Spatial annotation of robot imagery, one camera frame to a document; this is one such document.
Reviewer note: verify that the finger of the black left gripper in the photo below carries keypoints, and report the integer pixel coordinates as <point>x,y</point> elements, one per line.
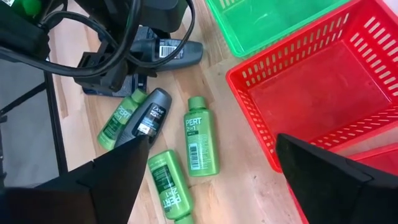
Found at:
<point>142,46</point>
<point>145,71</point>

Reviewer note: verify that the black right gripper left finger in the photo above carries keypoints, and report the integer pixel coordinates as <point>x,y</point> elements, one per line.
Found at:
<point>109,189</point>

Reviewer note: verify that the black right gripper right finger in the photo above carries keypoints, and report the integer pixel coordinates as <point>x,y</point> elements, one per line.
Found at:
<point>329,189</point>

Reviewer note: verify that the dark blue toiletry tube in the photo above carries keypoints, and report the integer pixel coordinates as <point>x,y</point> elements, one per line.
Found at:
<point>146,32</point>
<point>129,88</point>

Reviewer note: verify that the grey Dove bottle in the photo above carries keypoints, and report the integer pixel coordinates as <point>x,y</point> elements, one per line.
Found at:
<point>149,116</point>
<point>188,53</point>

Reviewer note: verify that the green Pert shampoo bottle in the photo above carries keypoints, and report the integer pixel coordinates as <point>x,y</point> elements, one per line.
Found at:
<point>200,140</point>
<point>118,123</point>
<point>169,186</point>

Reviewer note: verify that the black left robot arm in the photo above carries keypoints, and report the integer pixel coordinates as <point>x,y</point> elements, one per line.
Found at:
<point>161,14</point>

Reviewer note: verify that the green plastic piece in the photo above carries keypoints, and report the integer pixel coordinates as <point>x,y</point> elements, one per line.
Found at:
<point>29,6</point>

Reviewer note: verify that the green plastic basket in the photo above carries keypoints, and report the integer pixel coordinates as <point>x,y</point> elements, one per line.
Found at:
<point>264,25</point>

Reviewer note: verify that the black metal table frame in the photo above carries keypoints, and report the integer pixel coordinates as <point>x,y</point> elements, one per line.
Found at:
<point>57,130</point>

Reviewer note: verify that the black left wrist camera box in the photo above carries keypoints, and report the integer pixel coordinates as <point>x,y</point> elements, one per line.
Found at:
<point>21,40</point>

